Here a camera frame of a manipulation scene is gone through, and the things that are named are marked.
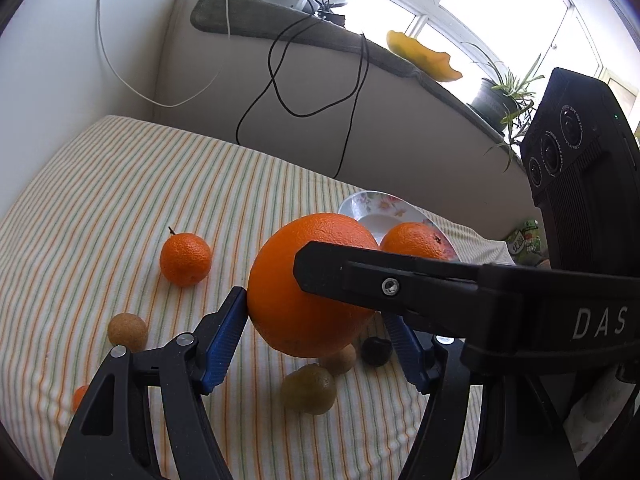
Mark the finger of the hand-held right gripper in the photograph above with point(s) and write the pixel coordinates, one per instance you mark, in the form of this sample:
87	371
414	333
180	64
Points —
350	275

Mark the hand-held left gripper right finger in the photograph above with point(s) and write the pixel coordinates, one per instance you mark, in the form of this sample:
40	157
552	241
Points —
406	352

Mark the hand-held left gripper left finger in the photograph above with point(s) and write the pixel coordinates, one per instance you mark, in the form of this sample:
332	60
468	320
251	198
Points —
225	345

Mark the dark purple plum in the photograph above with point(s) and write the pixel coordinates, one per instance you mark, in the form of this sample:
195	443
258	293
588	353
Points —
376	352

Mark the large oval orange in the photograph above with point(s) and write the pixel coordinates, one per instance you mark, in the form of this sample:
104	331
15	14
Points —
290	300

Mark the brown longan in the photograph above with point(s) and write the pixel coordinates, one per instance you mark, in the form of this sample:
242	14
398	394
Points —
127	331
341	360

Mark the floral white plate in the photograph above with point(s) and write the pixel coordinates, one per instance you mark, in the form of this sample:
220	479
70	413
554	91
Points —
370	210

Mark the small mandarin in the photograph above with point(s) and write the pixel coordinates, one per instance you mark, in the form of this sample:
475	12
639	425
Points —
185	260

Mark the green-brown round fruit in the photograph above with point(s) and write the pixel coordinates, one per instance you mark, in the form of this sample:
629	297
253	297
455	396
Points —
307	390

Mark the orange kumquat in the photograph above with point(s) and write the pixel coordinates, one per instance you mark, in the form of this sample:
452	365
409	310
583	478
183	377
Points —
80	399

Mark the person's right hand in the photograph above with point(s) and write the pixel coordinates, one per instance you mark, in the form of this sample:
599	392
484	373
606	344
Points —
595	400

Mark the large orange with stem scar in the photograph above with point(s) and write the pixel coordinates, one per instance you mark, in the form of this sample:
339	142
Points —
410	242

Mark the green packet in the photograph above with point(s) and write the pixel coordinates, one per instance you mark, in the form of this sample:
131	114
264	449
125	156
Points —
525	242

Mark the potted spider plant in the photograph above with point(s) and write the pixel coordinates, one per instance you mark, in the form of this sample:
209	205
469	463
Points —
492	100

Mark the striped cloth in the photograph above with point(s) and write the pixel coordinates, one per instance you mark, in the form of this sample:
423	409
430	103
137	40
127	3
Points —
125	185

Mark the yellow leaf-shaped dish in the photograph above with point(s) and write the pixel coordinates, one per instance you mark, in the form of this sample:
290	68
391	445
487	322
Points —
425	57

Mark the grey-green sill mat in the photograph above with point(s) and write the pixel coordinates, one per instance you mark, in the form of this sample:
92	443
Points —
215	10

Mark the white window frame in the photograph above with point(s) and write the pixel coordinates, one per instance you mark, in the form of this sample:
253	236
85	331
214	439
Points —
430	15

